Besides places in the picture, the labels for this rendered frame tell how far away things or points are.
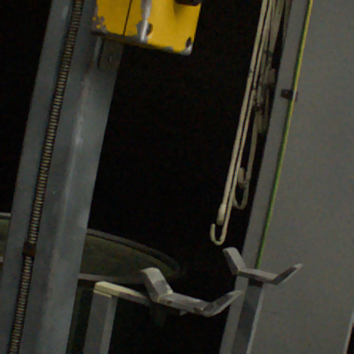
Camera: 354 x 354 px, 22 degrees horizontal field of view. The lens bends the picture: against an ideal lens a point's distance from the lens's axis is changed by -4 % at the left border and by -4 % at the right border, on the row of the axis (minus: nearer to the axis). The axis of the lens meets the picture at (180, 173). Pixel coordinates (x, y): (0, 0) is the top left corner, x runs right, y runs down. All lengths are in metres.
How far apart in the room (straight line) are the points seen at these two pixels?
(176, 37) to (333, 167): 0.47
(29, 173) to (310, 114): 0.53
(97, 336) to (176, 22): 0.29
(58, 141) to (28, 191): 0.06
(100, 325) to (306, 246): 0.57
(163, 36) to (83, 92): 0.09
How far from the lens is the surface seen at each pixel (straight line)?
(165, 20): 0.84
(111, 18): 0.82
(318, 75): 1.29
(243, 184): 1.39
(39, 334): 0.89
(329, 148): 1.28
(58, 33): 0.87
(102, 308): 0.77
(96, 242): 2.26
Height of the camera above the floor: 1.26
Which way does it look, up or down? 5 degrees down
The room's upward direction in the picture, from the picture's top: 11 degrees clockwise
